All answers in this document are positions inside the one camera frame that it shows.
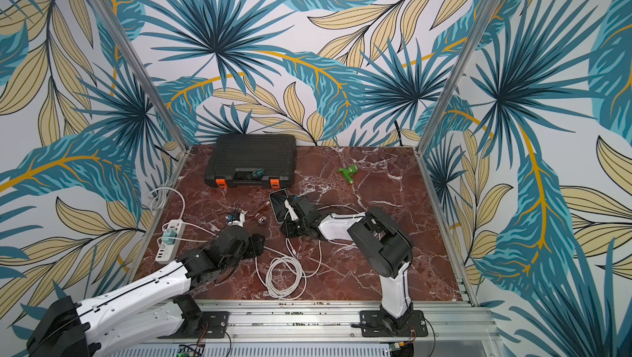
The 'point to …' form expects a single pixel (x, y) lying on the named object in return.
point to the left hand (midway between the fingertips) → (256, 243)
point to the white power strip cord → (151, 192)
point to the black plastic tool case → (252, 159)
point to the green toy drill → (348, 173)
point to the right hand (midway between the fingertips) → (269, 242)
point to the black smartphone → (277, 199)
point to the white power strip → (167, 253)
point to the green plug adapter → (169, 233)
